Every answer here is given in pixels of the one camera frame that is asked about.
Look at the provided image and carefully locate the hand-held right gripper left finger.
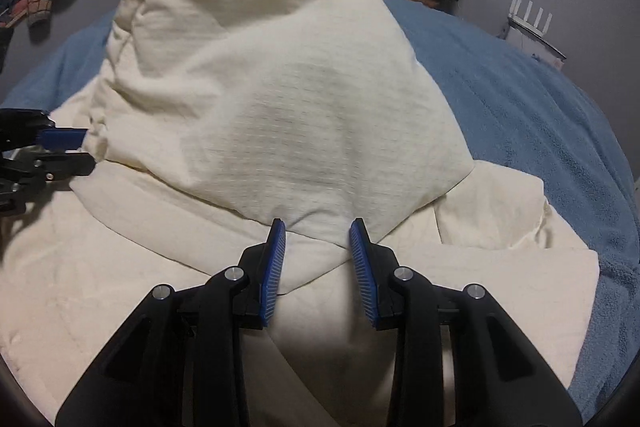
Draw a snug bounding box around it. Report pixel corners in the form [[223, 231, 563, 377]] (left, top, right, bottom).
[[55, 218, 287, 427]]

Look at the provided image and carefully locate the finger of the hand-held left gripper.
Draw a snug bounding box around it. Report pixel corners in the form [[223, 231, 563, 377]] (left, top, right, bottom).
[[0, 107, 87, 154], [0, 151, 97, 214]]

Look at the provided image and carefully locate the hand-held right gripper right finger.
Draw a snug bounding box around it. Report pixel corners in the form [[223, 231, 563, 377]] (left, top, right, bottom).
[[348, 217, 584, 427]]

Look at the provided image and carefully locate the cream hooded jacket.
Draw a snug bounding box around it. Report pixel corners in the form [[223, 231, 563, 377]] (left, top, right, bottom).
[[0, 0, 601, 427]]

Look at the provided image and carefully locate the blue fleece blanket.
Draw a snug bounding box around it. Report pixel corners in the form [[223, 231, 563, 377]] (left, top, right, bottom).
[[0, 0, 640, 423]]

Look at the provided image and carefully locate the white box under router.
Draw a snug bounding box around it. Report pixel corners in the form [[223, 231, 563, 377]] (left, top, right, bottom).
[[502, 18, 569, 70]]

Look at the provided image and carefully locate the white router with antennas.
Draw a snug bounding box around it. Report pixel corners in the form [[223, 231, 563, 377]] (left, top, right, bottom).
[[507, 0, 554, 28]]

